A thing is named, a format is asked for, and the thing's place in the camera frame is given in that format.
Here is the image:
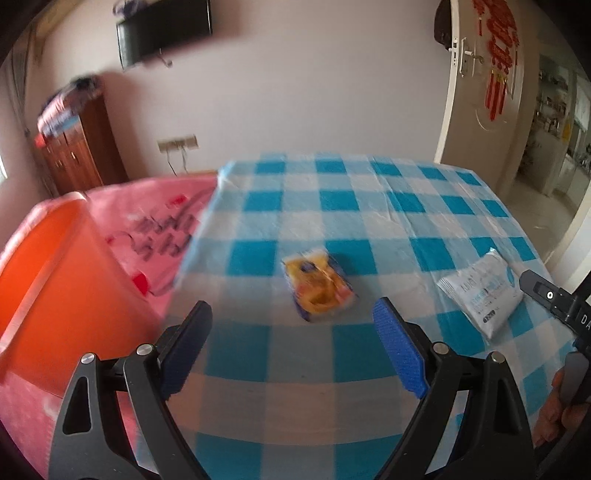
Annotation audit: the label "dark bag on door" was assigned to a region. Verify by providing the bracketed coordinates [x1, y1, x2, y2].
[433, 0, 458, 49]

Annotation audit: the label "white door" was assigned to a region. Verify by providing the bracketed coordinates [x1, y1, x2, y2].
[434, 0, 541, 195]

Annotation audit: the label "black wall television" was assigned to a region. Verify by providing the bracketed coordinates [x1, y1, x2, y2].
[116, 0, 213, 70]

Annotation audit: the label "red hanging door decoration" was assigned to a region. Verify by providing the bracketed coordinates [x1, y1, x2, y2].
[471, 0, 520, 121]

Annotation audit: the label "orange plastic bucket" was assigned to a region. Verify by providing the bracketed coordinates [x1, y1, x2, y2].
[0, 191, 169, 398]

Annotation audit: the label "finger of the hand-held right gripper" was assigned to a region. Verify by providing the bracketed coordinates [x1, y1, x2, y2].
[519, 270, 578, 324]

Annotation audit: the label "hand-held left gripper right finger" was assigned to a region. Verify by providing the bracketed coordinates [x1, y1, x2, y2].
[372, 296, 536, 480]

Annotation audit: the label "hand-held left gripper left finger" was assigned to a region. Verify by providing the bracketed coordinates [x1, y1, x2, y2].
[48, 300, 213, 480]

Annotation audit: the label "blue and yellow tissue pack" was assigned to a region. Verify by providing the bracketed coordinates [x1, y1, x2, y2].
[281, 248, 362, 322]

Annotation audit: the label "brown wooden cabinet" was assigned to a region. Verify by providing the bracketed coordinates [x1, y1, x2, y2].
[34, 95, 129, 197]

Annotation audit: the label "stack of folded blankets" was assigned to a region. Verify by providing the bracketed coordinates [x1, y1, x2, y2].
[34, 76, 102, 141]

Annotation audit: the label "pink printed blanket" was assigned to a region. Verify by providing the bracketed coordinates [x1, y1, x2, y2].
[0, 173, 219, 480]

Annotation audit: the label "beige wall socket strip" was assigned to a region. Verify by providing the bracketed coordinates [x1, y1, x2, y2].
[158, 134, 198, 153]

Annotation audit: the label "person's right hand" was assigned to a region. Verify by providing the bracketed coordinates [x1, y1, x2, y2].
[533, 369, 563, 448]

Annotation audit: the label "blue white checkered tablecloth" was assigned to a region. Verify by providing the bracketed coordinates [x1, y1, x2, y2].
[136, 153, 575, 480]

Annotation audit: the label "silver door handle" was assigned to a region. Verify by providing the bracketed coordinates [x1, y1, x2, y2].
[450, 37, 485, 78]

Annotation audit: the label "white cabinets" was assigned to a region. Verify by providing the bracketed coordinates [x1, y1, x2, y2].
[554, 154, 591, 199]

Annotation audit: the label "small white blue-lettered packet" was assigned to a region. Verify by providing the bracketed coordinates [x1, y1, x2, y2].
[436, 247, 526, 341]

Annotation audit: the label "shelf with goods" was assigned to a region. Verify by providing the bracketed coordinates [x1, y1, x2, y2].
[526, 60, 591, 153]

